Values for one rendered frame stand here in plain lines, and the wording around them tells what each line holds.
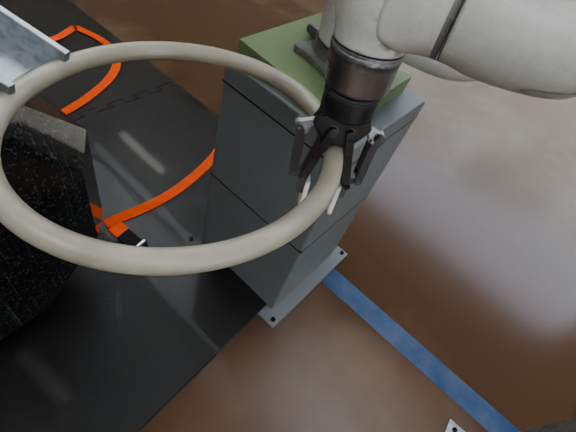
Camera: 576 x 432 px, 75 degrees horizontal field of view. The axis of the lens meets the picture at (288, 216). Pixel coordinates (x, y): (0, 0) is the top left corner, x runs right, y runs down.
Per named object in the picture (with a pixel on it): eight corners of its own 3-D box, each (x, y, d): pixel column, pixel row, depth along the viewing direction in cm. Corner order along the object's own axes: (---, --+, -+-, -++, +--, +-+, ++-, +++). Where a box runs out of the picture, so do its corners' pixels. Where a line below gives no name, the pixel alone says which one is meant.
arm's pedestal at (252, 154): (267, 187, 180) (318, 20, 120) (346, 255, 166) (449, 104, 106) (183, 240, 149) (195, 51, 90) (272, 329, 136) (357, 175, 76)
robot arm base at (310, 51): (332, 28, 103) (339, 9, 99) (387, 77, 96) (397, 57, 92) (281, 38, 94) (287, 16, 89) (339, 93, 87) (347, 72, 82)
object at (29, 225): (-140, 190, 40) (-159, 170, 38) (123, 29, 73) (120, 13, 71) (288, 347, 37) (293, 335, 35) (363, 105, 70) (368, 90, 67)
